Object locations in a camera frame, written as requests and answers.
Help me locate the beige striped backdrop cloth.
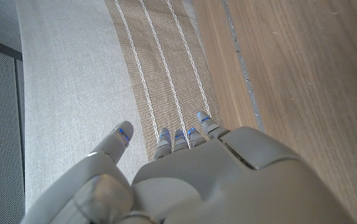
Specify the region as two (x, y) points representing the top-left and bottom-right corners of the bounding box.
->
(15, 0), (225, 215)

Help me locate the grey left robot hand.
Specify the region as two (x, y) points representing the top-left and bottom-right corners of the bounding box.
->
(21, 111), (357, 224)

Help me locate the grey tape outline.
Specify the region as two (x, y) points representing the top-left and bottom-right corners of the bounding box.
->
(222, 0), (265, 133)

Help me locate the dark perforated wall panel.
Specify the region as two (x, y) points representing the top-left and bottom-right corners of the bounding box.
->
(0, 33), (26, 224)

